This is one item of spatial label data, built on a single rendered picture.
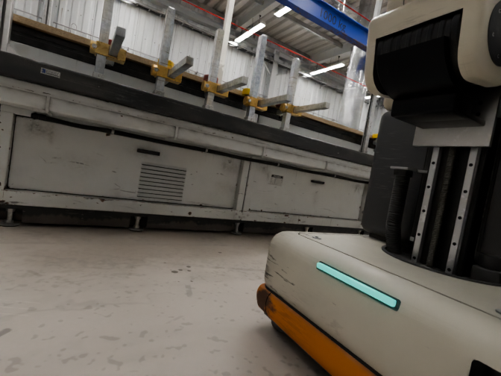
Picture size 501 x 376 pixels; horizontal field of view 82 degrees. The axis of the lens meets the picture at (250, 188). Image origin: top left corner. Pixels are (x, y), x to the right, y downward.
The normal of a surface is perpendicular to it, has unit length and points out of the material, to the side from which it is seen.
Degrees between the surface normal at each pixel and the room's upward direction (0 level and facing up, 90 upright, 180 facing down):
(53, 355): 0
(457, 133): 90
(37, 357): 0
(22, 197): 90
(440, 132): 90
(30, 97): 90
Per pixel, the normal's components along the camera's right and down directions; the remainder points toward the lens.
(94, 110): 0.51, 0.13
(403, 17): -0.87, 0.02
